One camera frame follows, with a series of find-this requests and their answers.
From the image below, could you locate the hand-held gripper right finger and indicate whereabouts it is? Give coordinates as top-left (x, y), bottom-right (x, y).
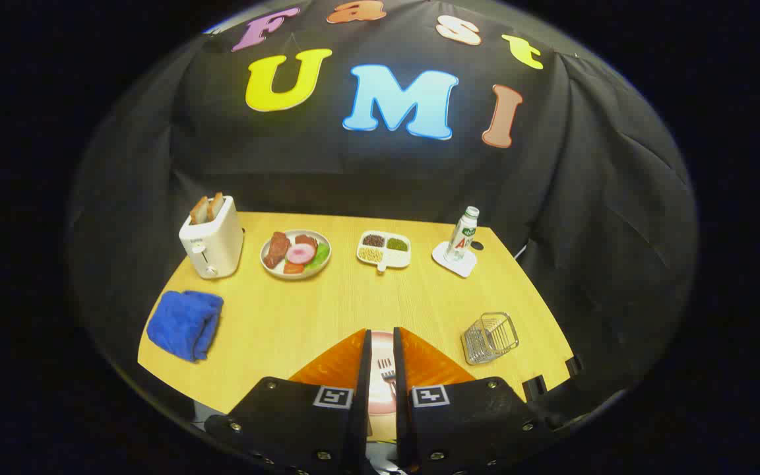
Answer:
top-left (393, 327), bottom-right (555, 475)

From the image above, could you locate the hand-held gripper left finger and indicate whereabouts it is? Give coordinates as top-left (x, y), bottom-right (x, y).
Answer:
top-left (205, 329), bottom-right (373, 475)

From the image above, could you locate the fork with wooden handle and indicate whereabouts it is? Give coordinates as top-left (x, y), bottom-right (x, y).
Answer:
top-left (377, 358), bottom-right (399, 396)

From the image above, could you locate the pink round plate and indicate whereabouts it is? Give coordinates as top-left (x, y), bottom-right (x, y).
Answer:
top-left (370, 332), bottom-right (398, 416)

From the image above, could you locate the white square coaster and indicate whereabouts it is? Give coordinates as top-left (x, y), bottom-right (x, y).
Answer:
top-left (431, 241), bottom-right (478, 278)

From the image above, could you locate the white divided tray of beans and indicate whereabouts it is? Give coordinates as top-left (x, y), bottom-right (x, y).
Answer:
top-left (356, 230), bottom-right (412, 273)

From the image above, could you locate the grey plate of food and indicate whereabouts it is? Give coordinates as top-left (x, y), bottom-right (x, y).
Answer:
top-left (260, 229), bottom-right (333, 281)

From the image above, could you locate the long brown meat piece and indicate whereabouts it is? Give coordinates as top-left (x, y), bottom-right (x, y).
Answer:
top-left (263, 232), bottom-right (292, 269)

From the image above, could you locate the white drink bottle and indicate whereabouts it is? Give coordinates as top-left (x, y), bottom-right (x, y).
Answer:
top-left (444, 206), bottom-right (480, 263)

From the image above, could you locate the blue folded cloth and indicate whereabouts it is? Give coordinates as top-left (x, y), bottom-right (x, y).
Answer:
top-left (146, 290), bottom-right (224, 363)

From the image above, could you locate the white toaster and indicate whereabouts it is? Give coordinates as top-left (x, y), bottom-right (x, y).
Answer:
top-left (179, 196), bottom-right (245, 280)

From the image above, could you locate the black backdrop cloth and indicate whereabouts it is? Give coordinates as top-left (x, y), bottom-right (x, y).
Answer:
top-left (67, 0), bottom-right (697, 423)

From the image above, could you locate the silver wire basket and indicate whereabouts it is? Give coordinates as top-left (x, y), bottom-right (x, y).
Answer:
top-left (461, 312), bottom-right (520, 365)

